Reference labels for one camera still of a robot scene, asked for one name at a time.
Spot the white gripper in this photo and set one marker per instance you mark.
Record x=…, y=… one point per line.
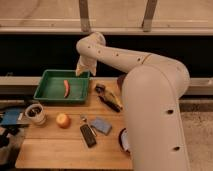
x=86, y=64

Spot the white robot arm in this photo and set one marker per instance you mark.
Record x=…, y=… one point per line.
x=150, y=95

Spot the green plastic tray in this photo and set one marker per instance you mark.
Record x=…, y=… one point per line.
x=51, y=87

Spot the purple bowl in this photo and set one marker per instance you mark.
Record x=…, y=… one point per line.
x=120, y=81

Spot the small metal clip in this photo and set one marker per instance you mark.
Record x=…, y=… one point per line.
x=83, y=118

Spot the blue sponge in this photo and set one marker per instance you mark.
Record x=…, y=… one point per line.
x=101, y=125

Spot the orange apple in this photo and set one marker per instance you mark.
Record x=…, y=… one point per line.
x=63, y=120

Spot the black rectangular remote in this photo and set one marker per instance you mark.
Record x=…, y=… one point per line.
x=88, y=135

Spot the white cup with contents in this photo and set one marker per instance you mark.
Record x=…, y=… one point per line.
x=35, y=114

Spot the dark red bowl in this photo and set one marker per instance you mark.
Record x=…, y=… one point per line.
x=120, y=143

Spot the white crumpled cloth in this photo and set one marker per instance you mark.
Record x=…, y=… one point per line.
x=124, y=140

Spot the blue box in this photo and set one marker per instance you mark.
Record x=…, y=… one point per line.
x=14, y=116

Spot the left metal post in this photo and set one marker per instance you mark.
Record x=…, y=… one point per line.
x=84, y=15

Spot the metal post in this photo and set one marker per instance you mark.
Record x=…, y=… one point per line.
x=84, y=15
x=148, y=15

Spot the right metal post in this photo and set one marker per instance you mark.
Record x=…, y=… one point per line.
x=148, y=15

